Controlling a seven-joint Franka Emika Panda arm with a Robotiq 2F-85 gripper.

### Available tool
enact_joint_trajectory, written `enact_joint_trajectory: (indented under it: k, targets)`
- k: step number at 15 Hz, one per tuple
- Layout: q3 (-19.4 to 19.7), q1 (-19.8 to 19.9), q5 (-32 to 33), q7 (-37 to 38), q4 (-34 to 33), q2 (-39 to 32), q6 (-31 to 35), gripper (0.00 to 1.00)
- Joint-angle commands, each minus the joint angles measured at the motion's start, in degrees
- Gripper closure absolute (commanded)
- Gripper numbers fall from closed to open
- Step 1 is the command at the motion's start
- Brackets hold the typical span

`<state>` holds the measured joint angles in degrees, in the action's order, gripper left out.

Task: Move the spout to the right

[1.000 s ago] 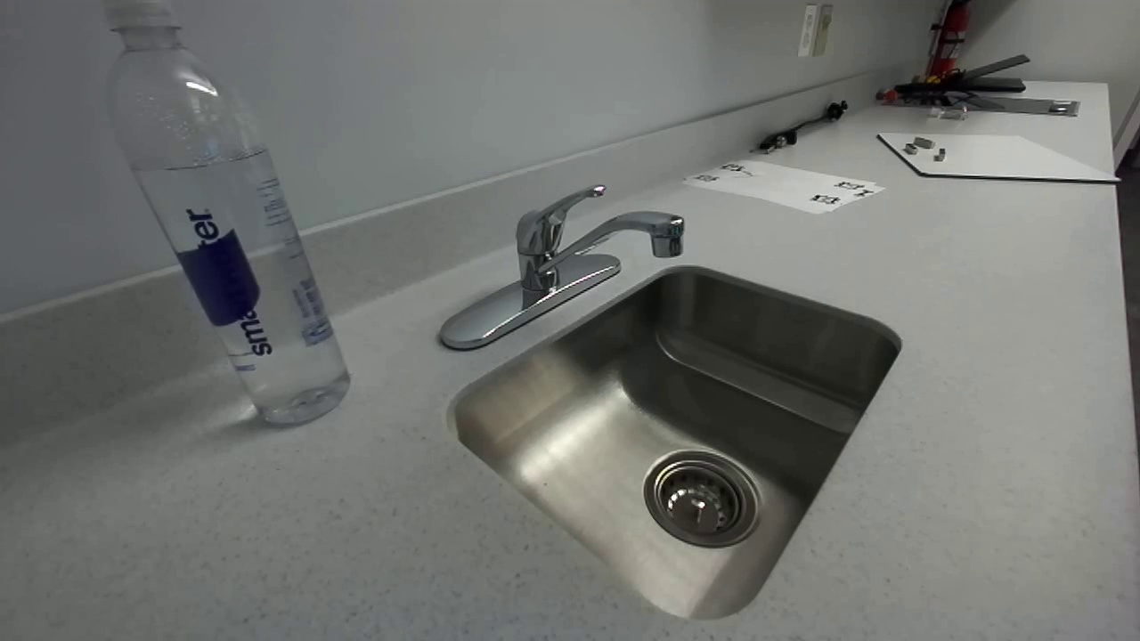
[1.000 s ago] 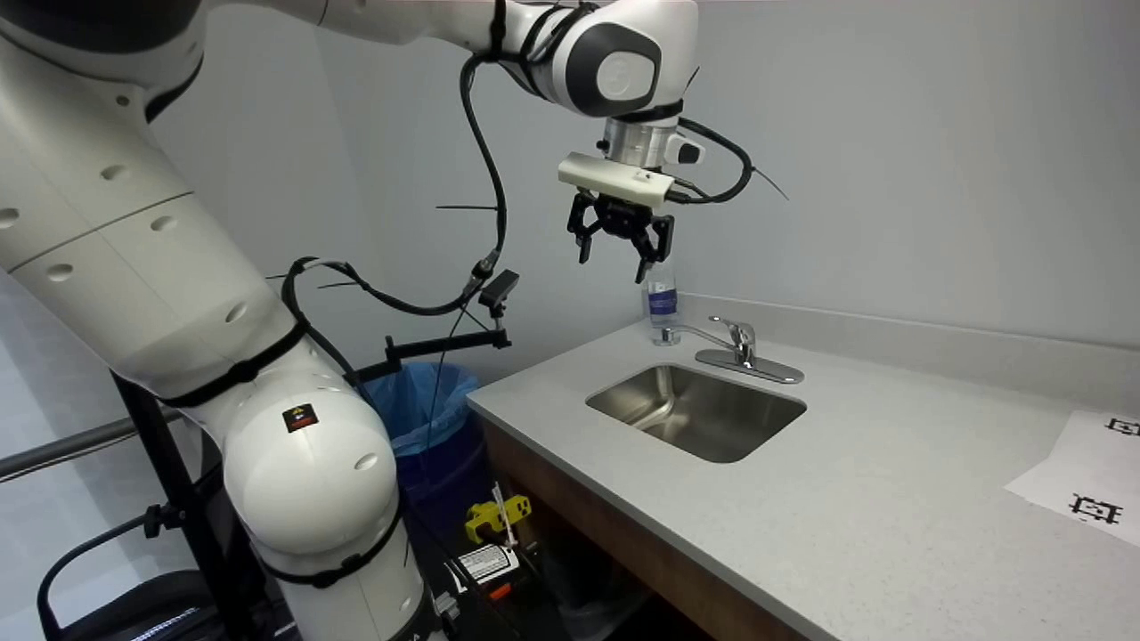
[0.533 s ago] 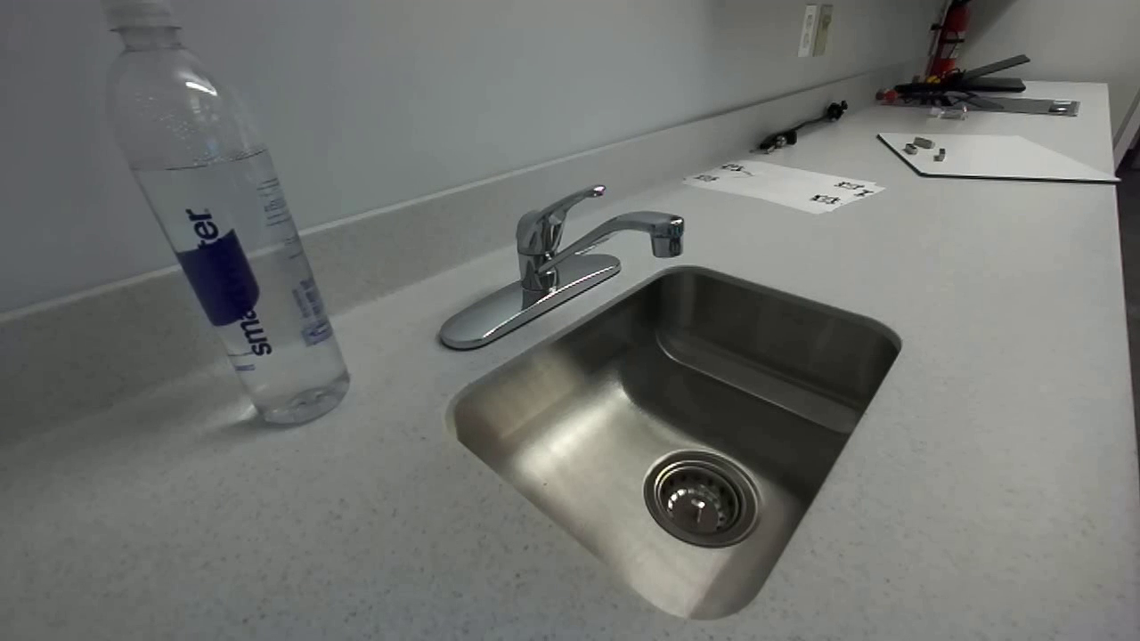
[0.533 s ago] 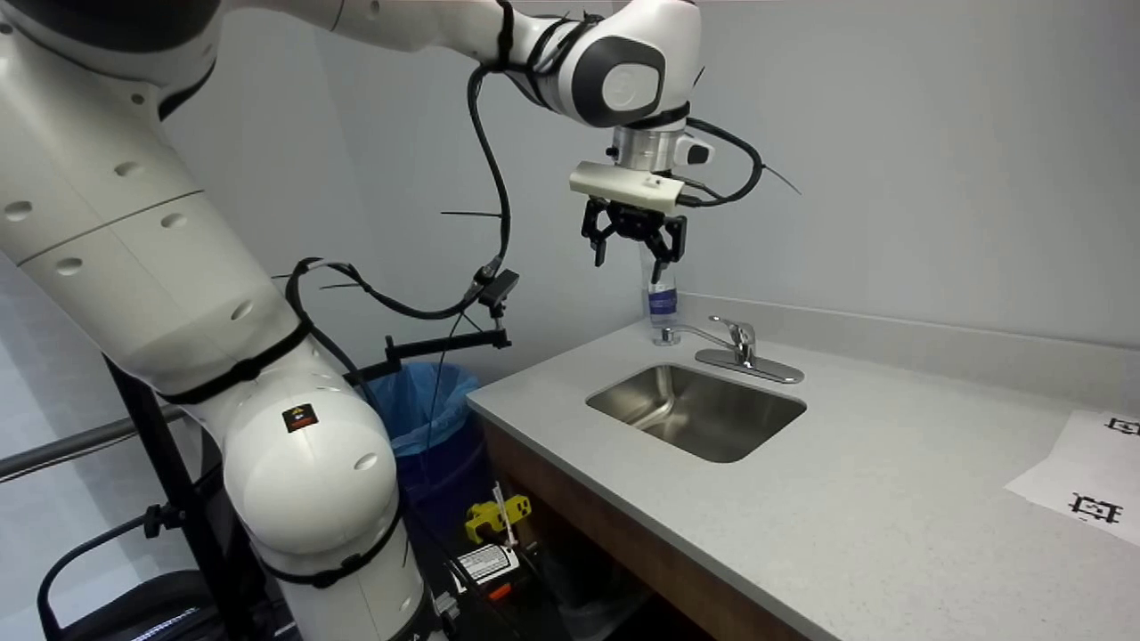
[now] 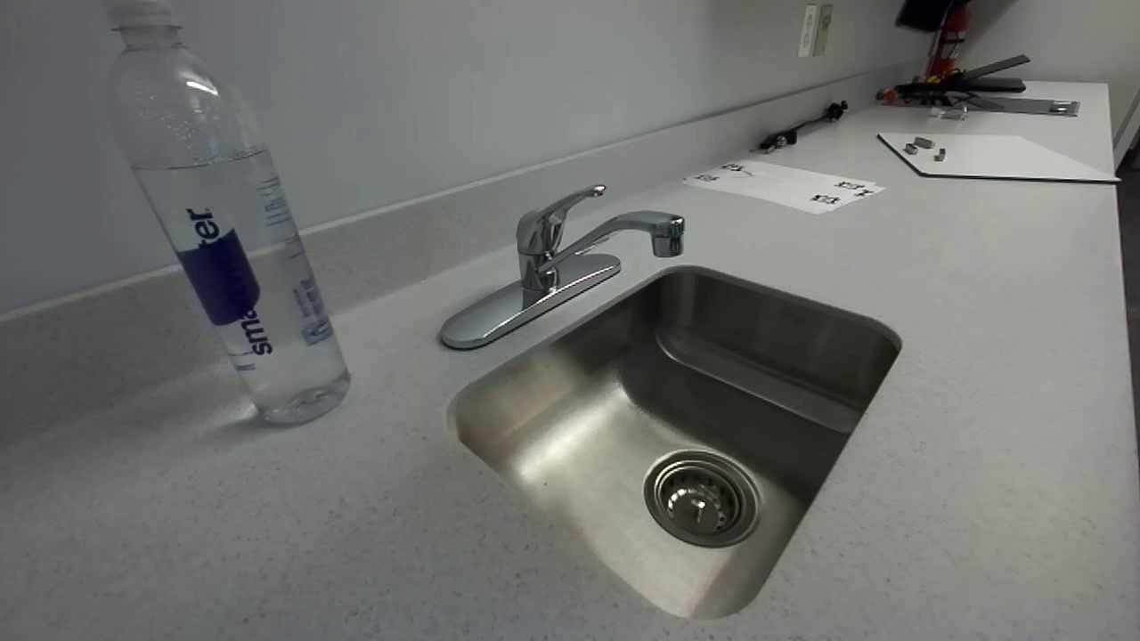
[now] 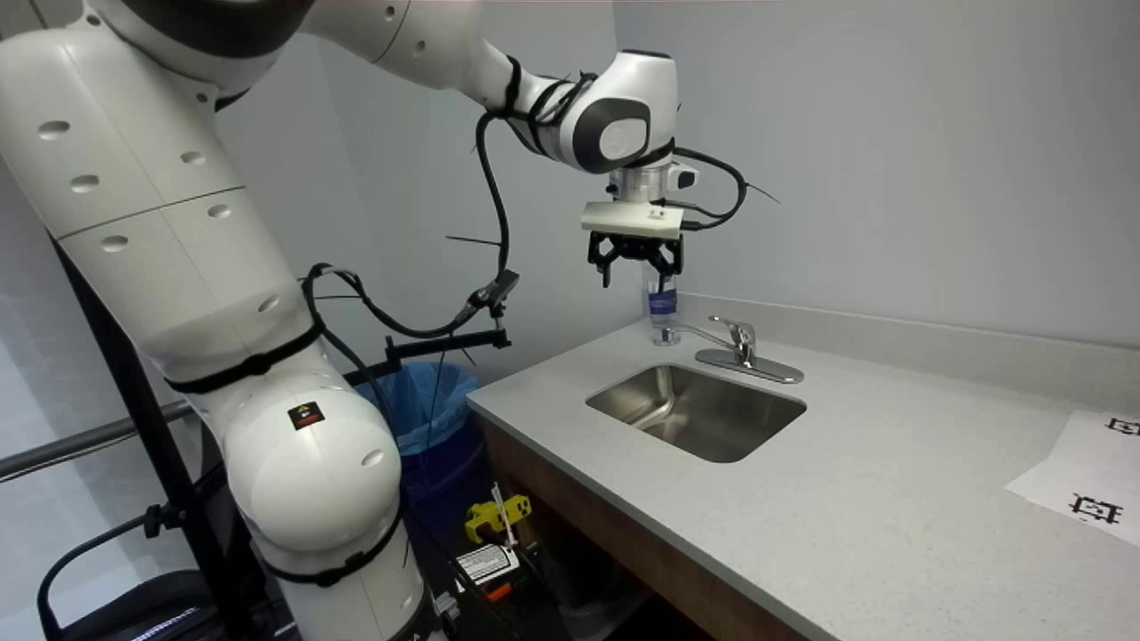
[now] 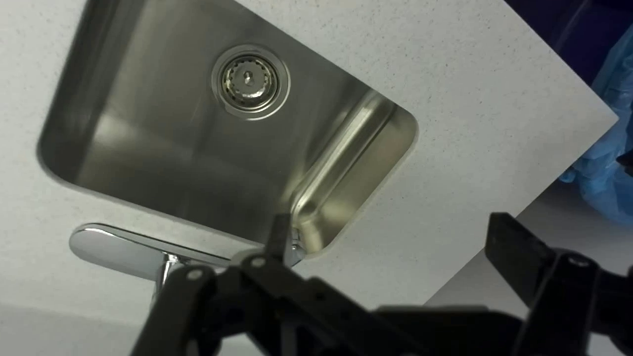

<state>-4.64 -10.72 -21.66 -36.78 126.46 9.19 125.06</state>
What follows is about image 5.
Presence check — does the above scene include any chrome sink faucet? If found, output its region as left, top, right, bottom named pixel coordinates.
left=436, top=178, right=690, bottom=357

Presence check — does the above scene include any stainless steel sink basin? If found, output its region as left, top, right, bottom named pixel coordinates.
left=445, top=263, right=904, bottom=622

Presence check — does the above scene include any metal sink drain strainer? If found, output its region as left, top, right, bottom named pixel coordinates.
left=640, top=445, right=771, bottom=551

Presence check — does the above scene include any white paper with markers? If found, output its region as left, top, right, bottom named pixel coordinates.
left=683, top=152, right=888, bottom=221

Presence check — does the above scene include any small black tool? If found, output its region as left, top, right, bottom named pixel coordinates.
left=755, top=96, right=856, bottom=157

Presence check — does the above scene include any clear plastic water bottle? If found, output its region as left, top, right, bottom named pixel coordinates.
left=99, top=0, right=358, bottom=431

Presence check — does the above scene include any white flat board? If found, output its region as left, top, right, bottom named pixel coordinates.
left=873, top=126, right=1124, bottom=187

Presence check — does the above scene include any white wall outlet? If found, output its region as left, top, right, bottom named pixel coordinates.
left=795, top=0, right=839, bottom=65

